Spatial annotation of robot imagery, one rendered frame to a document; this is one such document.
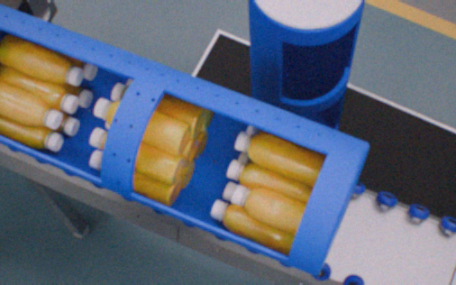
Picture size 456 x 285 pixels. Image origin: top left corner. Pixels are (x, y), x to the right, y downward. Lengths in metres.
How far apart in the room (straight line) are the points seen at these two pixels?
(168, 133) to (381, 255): 0.54
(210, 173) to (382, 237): 0.40
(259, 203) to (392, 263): 0.36
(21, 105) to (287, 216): 0.60
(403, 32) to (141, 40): 0.99
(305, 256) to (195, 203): 0.32
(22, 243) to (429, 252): 1.54
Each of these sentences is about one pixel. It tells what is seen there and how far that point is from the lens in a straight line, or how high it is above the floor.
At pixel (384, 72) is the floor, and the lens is 2.95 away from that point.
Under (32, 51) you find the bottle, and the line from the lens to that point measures 1.73.
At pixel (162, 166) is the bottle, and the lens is 1.58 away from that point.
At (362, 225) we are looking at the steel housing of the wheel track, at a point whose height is 0.93.
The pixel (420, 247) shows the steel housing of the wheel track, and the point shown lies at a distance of 1.76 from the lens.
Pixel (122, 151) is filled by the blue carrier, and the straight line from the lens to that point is 1.52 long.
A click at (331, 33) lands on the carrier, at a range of 1.85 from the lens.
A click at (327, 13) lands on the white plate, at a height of 1.04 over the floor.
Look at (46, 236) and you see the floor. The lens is 2.79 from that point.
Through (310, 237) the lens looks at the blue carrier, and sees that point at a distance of 1.46.
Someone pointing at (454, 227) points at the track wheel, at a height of 0.98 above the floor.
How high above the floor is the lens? 2.60
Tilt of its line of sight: 68 degrees down
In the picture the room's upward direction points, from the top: 8 degrees counter-clockwise
